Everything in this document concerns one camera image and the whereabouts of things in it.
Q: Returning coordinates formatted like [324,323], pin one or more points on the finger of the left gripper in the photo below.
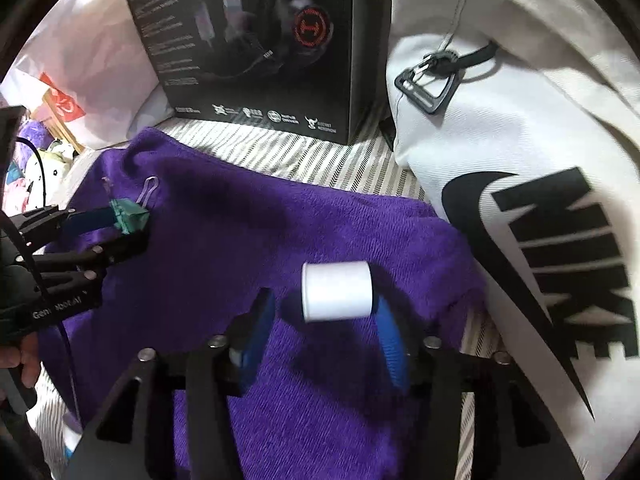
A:
[97,257]
[52,222]

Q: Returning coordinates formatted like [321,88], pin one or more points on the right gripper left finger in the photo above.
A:
[132,434]

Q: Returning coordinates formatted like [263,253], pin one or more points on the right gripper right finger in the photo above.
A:
[515,436]

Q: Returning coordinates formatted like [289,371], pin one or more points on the teal binder clip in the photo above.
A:
[131,216]

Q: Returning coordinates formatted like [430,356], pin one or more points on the white tape roll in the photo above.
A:
[336,291]

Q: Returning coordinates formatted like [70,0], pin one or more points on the white and blue cylinder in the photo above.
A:
[72,433]

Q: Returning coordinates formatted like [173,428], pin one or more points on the person's left hand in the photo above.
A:
[26,356]

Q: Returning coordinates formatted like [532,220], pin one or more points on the plush toys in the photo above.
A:
[37,170]

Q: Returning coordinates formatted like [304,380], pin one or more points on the purple towel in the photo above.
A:
[280,279]

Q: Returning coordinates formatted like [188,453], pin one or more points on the white Miniso plastic bag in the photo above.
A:
[88,57]

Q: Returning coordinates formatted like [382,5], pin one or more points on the striped bed cover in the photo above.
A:
[320,159]

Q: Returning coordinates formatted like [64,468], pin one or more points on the black headset box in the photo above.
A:
[308,67]

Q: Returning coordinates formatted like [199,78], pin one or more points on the grey Nike bag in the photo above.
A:
[520,119]

